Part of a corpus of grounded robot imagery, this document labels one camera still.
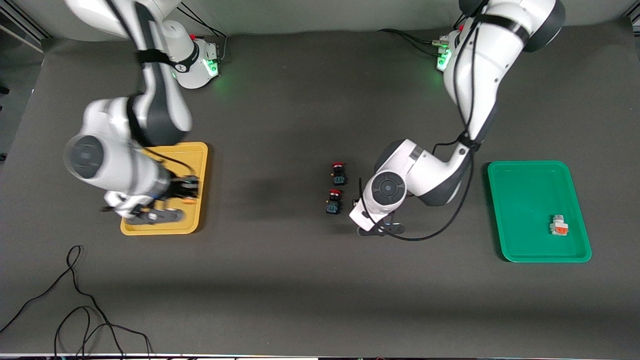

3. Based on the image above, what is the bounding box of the yellow plastic tray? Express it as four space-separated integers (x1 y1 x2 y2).
120 142 209 236

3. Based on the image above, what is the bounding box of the green plastic tray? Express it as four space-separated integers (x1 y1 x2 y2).
487 160 593 263

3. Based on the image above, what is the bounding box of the long looped black cable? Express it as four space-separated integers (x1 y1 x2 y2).
0 244 154 359

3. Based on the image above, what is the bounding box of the black arm base cable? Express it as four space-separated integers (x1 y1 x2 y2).
180 2 229 63
377 10 466 56

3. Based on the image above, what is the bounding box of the grey metal rail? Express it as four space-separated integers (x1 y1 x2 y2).
0 10 51 53

